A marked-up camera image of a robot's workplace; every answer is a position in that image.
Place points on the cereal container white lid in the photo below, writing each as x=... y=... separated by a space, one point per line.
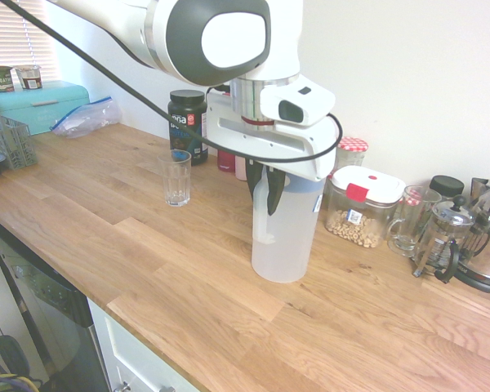
x=367 y=188

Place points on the white cabinet drawer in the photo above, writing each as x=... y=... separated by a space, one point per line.
x=130 y=351

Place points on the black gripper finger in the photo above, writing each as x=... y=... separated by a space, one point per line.
x=254 y=177
x=274 y=192

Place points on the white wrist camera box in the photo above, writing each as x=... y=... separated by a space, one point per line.
x=298 y=102

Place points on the black steel dishwasher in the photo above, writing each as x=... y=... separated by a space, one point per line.
x=45 y=310

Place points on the black protein powder tub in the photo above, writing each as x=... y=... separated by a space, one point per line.
x=183 y=110

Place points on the large jar red checkered lid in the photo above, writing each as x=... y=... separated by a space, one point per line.
x=353 y=153

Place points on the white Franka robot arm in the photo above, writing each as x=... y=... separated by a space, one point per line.
x=188 y=41

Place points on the clear glass mug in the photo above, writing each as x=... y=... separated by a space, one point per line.
x=408 y=228

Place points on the teal bread box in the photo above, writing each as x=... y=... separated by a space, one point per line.
x=45 y=104

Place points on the translucent pitcher with blue lid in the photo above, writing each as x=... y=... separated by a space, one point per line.
x=283 y=245

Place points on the brown oatmeal cup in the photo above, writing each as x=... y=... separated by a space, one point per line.
x=28 y=77

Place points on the glass French press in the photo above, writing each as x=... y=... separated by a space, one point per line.
x=445 y=241

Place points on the small jar red checkered lid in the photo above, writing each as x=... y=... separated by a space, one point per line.
x=413 y=201

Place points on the window blinds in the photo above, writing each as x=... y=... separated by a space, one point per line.
x=8 y=36

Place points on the clear zip plastic bag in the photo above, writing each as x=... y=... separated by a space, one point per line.
x=85 y=118

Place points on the clear drinking glass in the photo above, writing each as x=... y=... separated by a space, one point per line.
x=175 y=183

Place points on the dark red bottle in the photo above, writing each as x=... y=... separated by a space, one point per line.
x=225 y=161

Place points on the jar with black lid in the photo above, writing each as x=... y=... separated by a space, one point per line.
x=447 y=185

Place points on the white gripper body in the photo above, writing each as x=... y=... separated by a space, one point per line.
x=294 y=151

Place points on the pale pink bottle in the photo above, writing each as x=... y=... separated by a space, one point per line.
x=241 y=167

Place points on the grey plastic cutlery basket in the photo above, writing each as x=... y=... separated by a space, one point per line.
x=12 y=143

